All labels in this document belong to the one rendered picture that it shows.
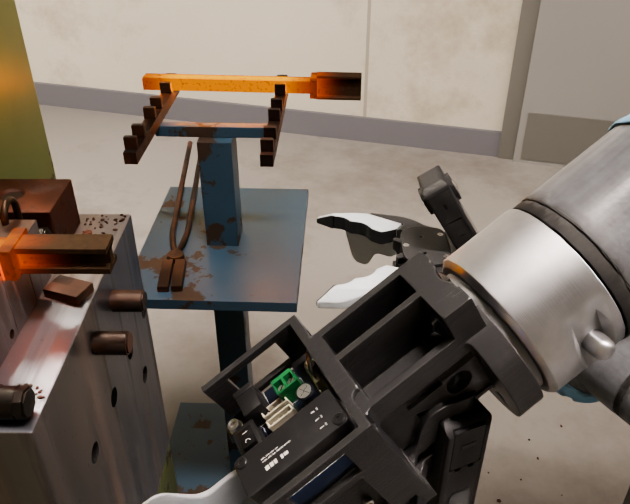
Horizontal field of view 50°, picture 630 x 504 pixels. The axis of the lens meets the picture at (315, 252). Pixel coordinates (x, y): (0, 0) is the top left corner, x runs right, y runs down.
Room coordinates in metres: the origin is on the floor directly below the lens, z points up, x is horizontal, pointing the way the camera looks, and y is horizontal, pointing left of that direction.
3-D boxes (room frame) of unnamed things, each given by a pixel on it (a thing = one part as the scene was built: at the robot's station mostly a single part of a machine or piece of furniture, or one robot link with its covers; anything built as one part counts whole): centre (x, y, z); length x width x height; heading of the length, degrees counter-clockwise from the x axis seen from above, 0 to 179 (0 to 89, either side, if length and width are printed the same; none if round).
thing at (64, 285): (0.61, 0.27, 0.92); 0.04 x 0.03 x 0.01; 69
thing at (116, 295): (0.66, 0.23, 0.87); 0.04 x 0.03 x 0.03; 90
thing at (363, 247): (0.63, -0.05, 0.98); 0.09 x 0.03 x 0.06; 54
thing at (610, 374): (0.55, -0.31, 0.88); 0.11 x 0.08 x 0.11; 28
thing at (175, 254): (1.23, 0.27, 0.68); 0.60 x 0.04 x 0.01; 4
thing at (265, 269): (1.11, 0.17, 0.67); 0.40 x 0.30 x 0.02; 178
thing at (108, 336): (0.58, 0.23, 0.87); 0.04 x 0.03 x 0.03; 90
